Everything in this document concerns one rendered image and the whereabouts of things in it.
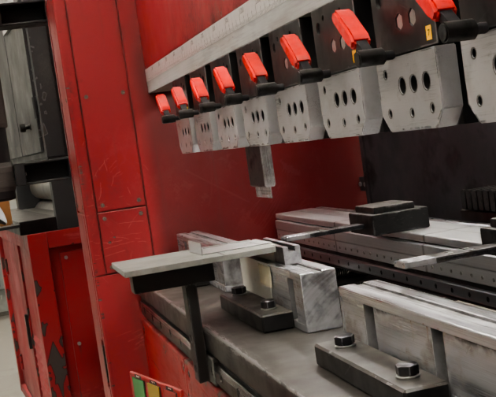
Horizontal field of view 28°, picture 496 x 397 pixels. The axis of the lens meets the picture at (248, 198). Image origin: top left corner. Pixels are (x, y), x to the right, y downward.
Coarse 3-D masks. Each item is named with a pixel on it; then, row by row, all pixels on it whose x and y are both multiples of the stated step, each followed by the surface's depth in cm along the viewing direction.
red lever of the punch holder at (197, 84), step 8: (192, 80) 185; (200, 80) 185; (192, 88) 184; (200, 88) 183; (200, 96) 181; (208, 96) 182; (200, 104) 179; (208, 104) 179; (216, 104) 180; (200, 112) 180
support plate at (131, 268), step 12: (180, 252) 181; (228, 252) 170; (240, 252) 168; (252, 252) 168; (264, 252) 169; (120, 264) 176; (132, 264) 173; (144, 264) 170; (156, 264) 168; (168, 264) 165; (180, 264) 165; (192, 264) 166; (204, 264) 166; (132, 276) 163
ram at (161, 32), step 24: (144, 0) 242; (168, 0) 214; (192, 0) 192; (216, 0) 174; (240, 0) 159; (288, 0) 135; (312, 0) 126; (144, 24) 248; (168, 24) 218; (192, 24) 195; (264, 24) 148; (144, 48) 253; (168, 48) 222; (216, 48) 179; (168, 72) 226
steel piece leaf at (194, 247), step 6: (192, 246) 176; (198, 246) 172; (222, 246) 180; (228, 246) 178; (234, 246) 177; (240, 246) 175; (246, 246) 174; (252, 246) 174; (192, 252) 177; (198, 252) 173; (204, 252) 174; (210, 252) 172; (216, 252) 172
